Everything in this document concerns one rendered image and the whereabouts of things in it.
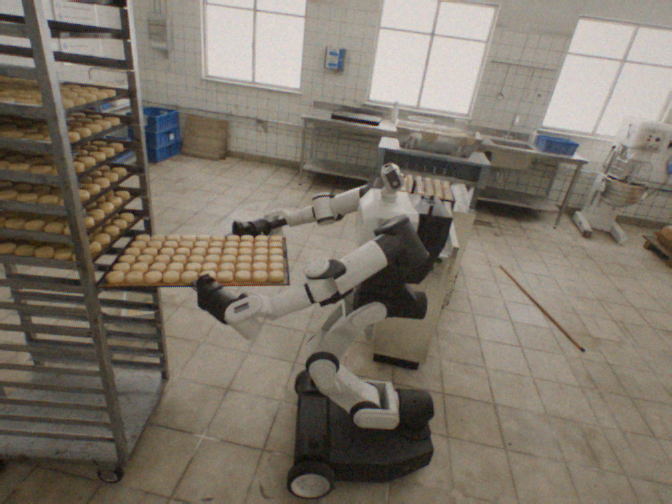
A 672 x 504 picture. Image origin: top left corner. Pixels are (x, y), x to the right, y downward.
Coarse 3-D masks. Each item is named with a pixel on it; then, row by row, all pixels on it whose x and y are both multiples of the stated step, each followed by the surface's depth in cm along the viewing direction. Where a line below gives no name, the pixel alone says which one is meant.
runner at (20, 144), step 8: (0, 136) 104; (0, 144) 105; (8, 144) 105; (16, 144) 105; (24, 144) 105; (32, 144) 105; (40, 144) 105; (48, 144) 105; (48, 152) 106; (72, 152) 106
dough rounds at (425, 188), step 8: (408, 176) 300; (416, 176) 305; (408, 184) 284; (416, 184) 290; (424, 184) 292; (432, 184) 295; (448, 184) 300; (408, 192) 269; (416, 192) 274; (424, 192) 276; (432, 192) 272; (440, 192) 274; (448, 192) 276
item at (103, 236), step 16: (112, 224) 146; (128, 224) 152; (0, 240) 128; (16, 240) 128; (32, 240) 130; (96, 240) 135; (112, 240) 140; (32, 256) 125; (48, 256) 125; (64, 256) 125
